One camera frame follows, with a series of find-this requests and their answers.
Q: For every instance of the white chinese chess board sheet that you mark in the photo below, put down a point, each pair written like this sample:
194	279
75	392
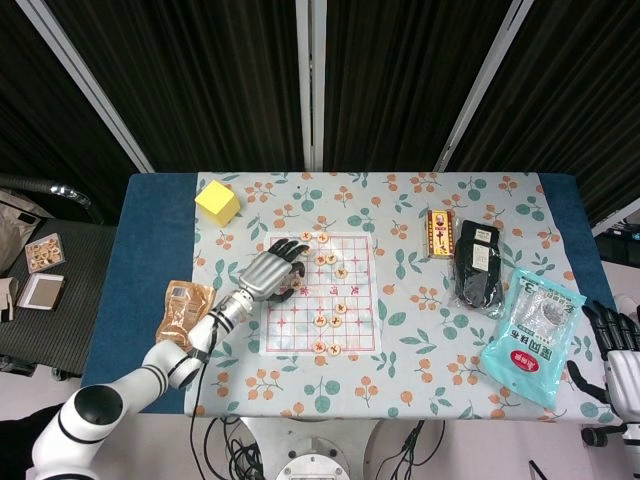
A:
357	330

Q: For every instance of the brown cardboard box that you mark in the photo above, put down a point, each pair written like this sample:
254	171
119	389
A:
41	292

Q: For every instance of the brown snack bag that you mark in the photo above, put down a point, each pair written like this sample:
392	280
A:
182	310

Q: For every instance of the light blue plastic packet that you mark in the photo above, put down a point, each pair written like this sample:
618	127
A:
535	340

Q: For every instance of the black pleated curtain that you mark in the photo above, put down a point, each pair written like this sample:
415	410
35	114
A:
210	85

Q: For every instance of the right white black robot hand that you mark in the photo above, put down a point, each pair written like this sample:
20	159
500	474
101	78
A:
622	375

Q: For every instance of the white metal frame post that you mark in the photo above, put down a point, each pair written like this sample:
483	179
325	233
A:
85	85
482	85
615	222
311	85

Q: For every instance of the blue table cover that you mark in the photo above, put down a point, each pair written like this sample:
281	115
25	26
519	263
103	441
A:
150	250

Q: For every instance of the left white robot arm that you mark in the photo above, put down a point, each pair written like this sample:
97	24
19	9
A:
160	360

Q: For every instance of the black socks in plastic pack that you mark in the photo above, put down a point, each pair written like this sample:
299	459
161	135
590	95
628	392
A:
477	280

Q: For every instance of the yellow foam cube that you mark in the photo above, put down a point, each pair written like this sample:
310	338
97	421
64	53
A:
216	202

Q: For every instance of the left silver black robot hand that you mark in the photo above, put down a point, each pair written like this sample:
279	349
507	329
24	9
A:
265	275

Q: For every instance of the beige bag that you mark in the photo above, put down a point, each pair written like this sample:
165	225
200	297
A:
17	225

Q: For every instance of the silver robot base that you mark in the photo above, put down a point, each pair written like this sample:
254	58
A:
312	460

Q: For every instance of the floral print tablecloth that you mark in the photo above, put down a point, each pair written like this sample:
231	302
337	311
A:
400	370

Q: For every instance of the red yellow card box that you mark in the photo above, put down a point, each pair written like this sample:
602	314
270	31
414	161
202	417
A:
440	235

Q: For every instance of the box of wooden pieces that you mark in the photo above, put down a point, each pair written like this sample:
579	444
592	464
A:
45	252

